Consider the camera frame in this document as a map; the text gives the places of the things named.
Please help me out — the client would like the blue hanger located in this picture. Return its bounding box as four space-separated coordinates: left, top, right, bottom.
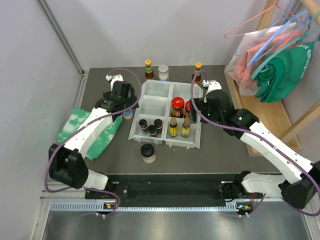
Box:
234 10 310 67

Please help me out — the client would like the left orange cap sauce bottle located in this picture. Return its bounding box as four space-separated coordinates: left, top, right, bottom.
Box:
144 59 155 81

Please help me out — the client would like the orange cap sauce bottle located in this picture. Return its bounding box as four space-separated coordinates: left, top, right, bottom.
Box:
144 59 155 81
191 62 202 84

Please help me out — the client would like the teal hanger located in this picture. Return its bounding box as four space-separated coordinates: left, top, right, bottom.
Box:
247 10 320 79

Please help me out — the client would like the green white cloth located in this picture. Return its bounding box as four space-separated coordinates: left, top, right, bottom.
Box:
57 108 123 161

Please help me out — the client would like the pink hanger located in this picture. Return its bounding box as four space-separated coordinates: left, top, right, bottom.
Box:
224 0 295 39

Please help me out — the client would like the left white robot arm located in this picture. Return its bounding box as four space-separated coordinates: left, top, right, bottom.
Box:
46 80 139 199

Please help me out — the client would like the right white organizer tray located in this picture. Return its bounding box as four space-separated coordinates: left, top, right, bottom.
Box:
163 82 202 150

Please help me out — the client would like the black cap pepper bottle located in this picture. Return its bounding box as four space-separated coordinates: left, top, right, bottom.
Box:
148 125 157 137
138 119 149 134

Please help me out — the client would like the right orange cap sauce bottle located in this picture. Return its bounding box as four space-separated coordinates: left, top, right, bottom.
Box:
191 62 202 84

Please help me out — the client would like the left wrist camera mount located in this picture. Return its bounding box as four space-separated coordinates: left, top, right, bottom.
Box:
105 74 124 90

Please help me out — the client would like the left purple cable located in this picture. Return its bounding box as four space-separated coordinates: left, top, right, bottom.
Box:
44 68 142 233

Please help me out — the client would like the small black cap spice bottle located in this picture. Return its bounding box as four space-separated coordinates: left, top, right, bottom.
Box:
154 118 163 137

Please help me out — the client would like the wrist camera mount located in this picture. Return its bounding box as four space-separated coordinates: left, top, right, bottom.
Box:
105 74 124 90
202 80 222 96

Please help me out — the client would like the pink white garment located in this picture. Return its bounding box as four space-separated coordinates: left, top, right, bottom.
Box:
225 22 303 96

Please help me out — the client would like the silver lid salt jar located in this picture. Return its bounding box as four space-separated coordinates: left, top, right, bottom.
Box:
122 109 133 120
158 64 169 82

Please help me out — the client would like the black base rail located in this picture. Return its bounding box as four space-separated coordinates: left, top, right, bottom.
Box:
84 172 266 207

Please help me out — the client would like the white organizer tray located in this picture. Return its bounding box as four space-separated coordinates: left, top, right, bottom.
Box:
163 82 202 150
128 80 172 145

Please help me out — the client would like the red lid sauce jar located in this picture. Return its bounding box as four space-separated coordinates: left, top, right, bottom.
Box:
184 100 191 118
171 96 185 118

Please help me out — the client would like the yellow label brown bottle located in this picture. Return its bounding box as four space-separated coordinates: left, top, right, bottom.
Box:
168 117 178 137
181 117 191 138

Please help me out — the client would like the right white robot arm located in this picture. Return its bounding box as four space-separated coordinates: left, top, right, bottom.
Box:
190 89 320 210

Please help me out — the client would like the left white organizer tray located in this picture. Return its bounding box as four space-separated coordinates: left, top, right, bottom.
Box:
128 80 172 145

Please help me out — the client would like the black lid shaker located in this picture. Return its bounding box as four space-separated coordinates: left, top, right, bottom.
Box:
140 143 156 164

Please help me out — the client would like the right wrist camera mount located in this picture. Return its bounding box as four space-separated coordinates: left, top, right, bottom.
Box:
202 80 222 96

